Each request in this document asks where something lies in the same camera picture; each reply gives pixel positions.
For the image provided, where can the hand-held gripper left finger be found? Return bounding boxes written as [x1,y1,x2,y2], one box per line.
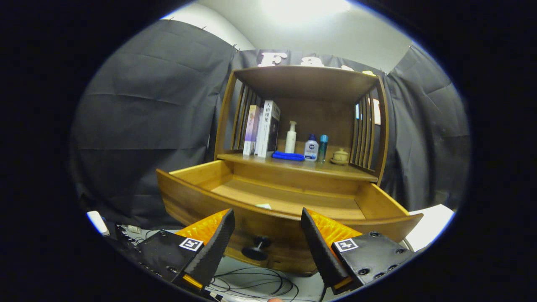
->
[126,208,236,294]

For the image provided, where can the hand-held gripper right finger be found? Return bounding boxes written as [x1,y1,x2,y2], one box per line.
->
[300,208,416,295]

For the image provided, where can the wooden drawer with black knob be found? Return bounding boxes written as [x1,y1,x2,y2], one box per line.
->
[156,159,423,275]

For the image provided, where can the wooden countertop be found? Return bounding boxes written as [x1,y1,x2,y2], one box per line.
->
[217,141,378,183]

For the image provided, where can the blue folded cloth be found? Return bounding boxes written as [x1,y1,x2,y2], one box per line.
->
[272,151,305,161]

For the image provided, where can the white bottle with blue cap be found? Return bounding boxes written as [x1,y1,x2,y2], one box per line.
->
[304,134,319,162]

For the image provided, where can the white pump bottle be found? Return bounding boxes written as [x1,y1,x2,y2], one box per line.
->
[285,121,297,154]

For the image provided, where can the white box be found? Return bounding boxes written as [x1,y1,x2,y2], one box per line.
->
[403,204,456,252]

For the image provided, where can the white flat object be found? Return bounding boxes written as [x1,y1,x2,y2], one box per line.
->
[86,211,110,237]

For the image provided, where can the purple book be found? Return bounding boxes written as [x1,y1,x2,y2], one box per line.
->
[243,105,261,156]

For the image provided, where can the white and black book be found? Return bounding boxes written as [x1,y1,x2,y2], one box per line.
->
[255,100,281,158]

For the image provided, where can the black backdrop cloth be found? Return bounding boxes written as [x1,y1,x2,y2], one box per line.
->
[69,19,470,231]

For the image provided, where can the black floor cables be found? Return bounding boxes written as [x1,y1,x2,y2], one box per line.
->
[208,266,328,302]

